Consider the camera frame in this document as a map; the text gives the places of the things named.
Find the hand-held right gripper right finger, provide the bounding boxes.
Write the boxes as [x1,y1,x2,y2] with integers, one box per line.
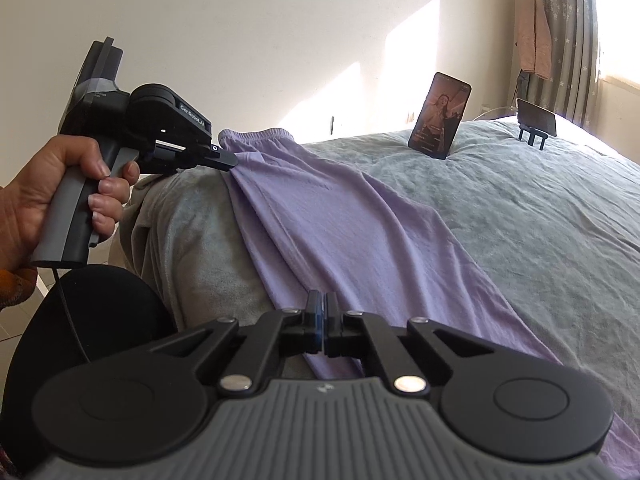
[325,291,493,395]

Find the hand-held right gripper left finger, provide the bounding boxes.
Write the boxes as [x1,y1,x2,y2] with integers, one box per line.
[145,290,326,393]

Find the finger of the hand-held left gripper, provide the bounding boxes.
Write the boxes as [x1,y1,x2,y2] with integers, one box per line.
[145,140,239,175]

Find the purple pants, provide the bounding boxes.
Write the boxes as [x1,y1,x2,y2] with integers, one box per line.
[217,127,640,478]

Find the person's left hand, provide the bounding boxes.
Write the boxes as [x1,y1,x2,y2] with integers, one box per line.
[0,135,142,273]

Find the light grey fleece blanket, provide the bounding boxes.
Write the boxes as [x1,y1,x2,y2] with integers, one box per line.
[107,167,321,378]

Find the person's black trousers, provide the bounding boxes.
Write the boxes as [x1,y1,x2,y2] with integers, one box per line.
[0,265,178,480]

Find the grey bed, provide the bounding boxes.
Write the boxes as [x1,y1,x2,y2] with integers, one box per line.
[107,110,640,441]

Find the black smartphone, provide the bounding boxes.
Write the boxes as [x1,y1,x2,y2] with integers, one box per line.
[407,72,472,161]
[516,98,557,137]

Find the blue legged phone stand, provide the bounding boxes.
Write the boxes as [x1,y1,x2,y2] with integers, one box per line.
[519,127,548,152]

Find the pink hanging jacket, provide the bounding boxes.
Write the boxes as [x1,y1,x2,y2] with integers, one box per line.
[515,0,553,78]

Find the grey star-patterned curtain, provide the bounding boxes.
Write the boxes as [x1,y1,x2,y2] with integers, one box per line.
[530,0,603,128]

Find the window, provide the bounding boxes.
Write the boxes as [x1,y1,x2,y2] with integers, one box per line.
[595,0,640,86]

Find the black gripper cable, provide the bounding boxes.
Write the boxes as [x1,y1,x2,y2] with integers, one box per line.
[50,266,93,363]

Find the white charging cable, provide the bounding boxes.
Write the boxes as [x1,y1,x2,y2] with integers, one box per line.
[472,104,521,122]

